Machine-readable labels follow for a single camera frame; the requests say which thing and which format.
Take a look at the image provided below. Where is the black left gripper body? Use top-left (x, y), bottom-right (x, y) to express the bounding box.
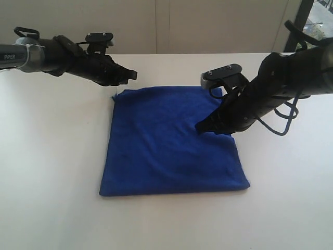
top-left (62, 52), bottom-right (122, 86)

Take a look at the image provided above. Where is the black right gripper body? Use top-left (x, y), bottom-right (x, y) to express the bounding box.
top-left (213, 83), bottom-right (284, 134)

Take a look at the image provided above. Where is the blue towel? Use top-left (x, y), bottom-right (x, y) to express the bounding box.
top-left (99, 86), bottom-right (250, 197)

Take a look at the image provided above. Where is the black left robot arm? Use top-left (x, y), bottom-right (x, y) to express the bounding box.
top-left (1, 35), bottom-right (137, 86)

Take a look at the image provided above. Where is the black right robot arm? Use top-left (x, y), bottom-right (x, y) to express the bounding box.
top-left (195, 39), bottom-right (332, 136)

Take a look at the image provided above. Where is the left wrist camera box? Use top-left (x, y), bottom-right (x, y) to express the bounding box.
top-left (85, 32), bottom-right (114, 55)

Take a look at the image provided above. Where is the beige wall panel partition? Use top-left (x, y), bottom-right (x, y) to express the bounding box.
top-left (1, 1), bottom-right (300, 54)

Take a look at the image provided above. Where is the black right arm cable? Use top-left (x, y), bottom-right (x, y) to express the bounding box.
top-left (208, 20), bottom-right (321, 136)

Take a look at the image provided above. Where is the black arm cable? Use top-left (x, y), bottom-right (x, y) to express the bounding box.
top-left (13, 26), bottom-right (41, 40)
top-left (208, 20), bottom-right (321, 136)

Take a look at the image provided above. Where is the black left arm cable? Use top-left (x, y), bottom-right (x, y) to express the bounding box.
top-left (13, 26), bottom-right (41, 40)

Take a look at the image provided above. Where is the black window frame post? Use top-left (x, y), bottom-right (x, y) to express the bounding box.
top-left (284, 0), bottom-right (314, 52)

